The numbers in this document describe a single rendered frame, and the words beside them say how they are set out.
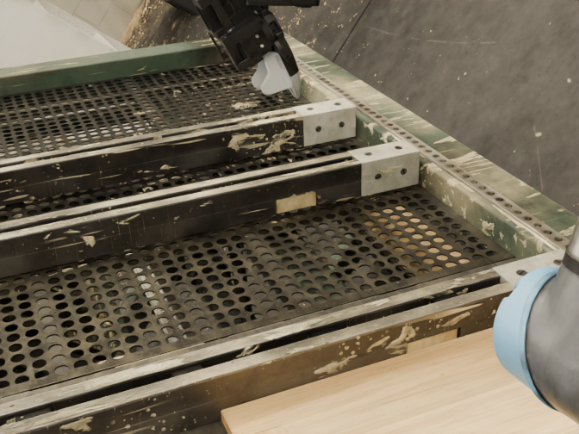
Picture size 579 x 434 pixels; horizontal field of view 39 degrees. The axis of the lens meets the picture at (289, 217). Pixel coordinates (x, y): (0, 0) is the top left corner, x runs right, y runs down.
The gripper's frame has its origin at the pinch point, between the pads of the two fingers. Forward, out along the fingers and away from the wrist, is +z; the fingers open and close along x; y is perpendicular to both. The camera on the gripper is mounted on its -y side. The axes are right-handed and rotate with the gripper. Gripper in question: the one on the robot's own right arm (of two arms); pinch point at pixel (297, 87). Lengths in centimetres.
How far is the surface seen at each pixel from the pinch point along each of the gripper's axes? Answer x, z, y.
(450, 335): 30.2, 28.9, 4.4
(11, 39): -348, 60, 42
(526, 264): 26.4, 30.9, -11.7
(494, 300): 30.6, 28.0, -3.3
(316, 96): -63, 37, -19
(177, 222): -16.1, 16.8, 26.0
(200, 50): -108, 29, -7
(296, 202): -16.1, 27.7, 6.1
